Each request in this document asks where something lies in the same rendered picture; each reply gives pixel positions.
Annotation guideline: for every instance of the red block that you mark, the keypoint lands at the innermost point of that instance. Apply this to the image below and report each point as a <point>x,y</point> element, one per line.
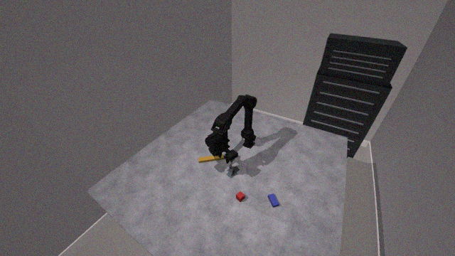
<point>240,196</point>

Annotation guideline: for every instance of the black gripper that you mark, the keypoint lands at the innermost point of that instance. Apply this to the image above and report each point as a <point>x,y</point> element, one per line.
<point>230,155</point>

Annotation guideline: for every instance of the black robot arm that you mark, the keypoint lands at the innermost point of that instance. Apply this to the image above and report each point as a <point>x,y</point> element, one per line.
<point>224,120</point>

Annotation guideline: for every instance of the blue rectangular block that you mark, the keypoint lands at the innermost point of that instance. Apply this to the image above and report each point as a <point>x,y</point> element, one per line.
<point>273,200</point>

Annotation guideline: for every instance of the yellow bar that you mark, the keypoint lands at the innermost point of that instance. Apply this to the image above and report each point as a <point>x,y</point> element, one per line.
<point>209,158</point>

